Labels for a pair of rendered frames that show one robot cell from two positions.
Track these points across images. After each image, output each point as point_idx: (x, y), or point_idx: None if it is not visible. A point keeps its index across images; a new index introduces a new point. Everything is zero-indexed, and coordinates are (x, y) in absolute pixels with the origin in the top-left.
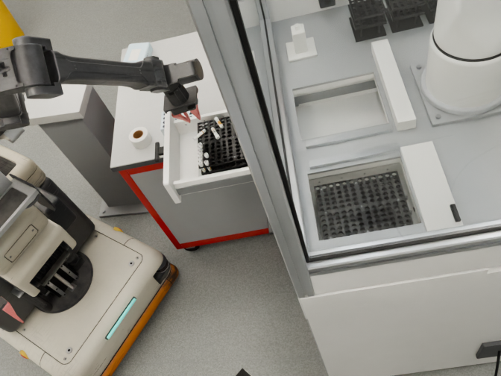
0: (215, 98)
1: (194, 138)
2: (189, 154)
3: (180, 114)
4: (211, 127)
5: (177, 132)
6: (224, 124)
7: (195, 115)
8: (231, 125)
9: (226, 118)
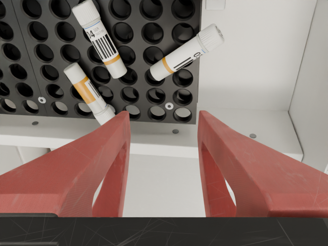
0: (175, 190)
1: (210, 31)
2: (267, 1)
3: (242, 197)
4: (120, 75)
5: (297, 116)
6: (71, 84)
7: (90, 141)
8: (35, 67)
9: (68, 111)
